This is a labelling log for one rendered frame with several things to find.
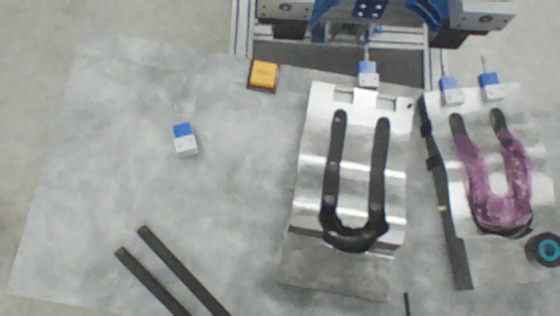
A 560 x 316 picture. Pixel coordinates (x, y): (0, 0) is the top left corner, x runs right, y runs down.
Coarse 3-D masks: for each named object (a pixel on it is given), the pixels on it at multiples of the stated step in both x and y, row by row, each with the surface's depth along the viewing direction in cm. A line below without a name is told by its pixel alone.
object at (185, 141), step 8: (176, 112) 138; (176, 128) 136; (184, 128) 136; (176, 136) 136; (184, 136) 135; (192, 136) 134; (176, 144) 134; (184, 144) 134; (192, 144) 134; (176, 152) 133; (184, 152) 135; (192, 152) 137
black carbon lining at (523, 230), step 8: (456, 112) 140; (496, 112) 141; (456, 120) 140; (496, 120) 140; (504, 120) 140; (456, 128) 139; (464, 128) 139; (496, 128) 139; (528, 224) 132; (488, 232) 131; (496, 232) 131; (504, 232) 131; (512, 232) 131; (520, 232) 131; (528, 232) 128
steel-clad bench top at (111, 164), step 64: (128, 64) 144; (192, 64) 145; (64, 128) 139; (128, 128) 140; (192, 128) 141; (256, 128) 142; (64, 192) 135; (128, 192) 136; (192, 192) 136; (256, 192) 137; (64, 256) 131; (192, 256) 132; (256, 256) 133; (448, 256) 136
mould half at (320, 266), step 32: (320, 96) 135; (320, 128) 133; (352, 128) 134; (320, 160) 132; (352, 160) 132; (320, 192) 126; (352, 192) 127; (384, 192) 128; (288, 224) 126; (352, 224) 123; (288, 256) 128; (320, 256) 128; (352, 256) 128; (384, 256) 129; (320, 288) 126; (352, 288) 127; (384, 288) 127
